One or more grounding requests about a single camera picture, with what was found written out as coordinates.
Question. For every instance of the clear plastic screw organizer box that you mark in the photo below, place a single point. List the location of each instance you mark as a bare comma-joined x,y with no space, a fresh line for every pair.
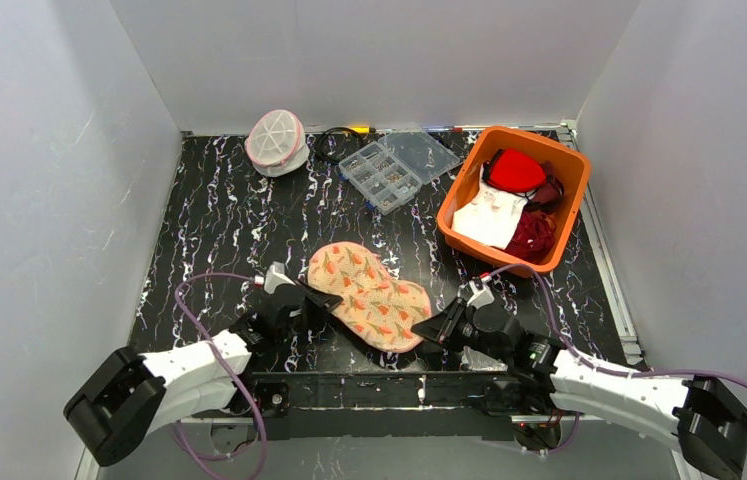
389,172

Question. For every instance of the floral mesh laundry bag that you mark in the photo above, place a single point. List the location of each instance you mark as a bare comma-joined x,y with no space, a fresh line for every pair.
377,307

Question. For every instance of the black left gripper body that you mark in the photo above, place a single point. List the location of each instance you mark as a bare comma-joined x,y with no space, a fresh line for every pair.
303,299

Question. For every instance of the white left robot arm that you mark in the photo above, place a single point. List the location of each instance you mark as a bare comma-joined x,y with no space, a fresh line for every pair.
133,394

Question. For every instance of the dark red lace garment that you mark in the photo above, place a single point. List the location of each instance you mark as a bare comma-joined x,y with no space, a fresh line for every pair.
534,237

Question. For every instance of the white round mesh laundry bag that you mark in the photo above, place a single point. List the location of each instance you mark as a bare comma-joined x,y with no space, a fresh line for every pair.
276,145

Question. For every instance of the red bra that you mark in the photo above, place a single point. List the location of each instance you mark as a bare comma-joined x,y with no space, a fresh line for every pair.
514,172

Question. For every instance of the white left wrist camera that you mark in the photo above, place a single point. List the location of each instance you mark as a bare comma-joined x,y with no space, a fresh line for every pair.
274,278

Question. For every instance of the white cloth garment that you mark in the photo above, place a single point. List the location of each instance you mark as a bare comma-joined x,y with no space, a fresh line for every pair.
490,217

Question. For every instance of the orange plastic bin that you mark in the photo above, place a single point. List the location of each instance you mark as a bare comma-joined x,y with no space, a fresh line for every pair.
567,170

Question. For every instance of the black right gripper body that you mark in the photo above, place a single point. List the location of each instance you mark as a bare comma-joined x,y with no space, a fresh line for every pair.
455,320

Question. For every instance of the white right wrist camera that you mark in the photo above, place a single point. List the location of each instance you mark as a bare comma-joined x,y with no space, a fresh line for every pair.
476,293

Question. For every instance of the aluminium table frame rail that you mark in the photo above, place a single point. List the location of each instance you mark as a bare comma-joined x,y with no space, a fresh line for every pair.
629,339

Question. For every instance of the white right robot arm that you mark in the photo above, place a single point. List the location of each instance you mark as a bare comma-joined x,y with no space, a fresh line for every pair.
698,417

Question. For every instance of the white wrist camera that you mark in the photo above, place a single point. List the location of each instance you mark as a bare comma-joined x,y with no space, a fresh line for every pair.
274,278
476,293

